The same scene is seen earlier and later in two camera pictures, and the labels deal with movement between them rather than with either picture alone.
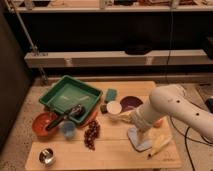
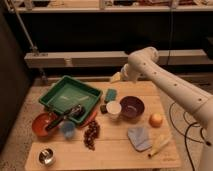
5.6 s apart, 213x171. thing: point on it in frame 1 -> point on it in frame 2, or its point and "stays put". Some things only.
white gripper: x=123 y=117 -> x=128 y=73
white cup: x=114 y=107 stays put
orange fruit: x=158 y=123 stays put
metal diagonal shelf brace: x=15 y=14 stays put
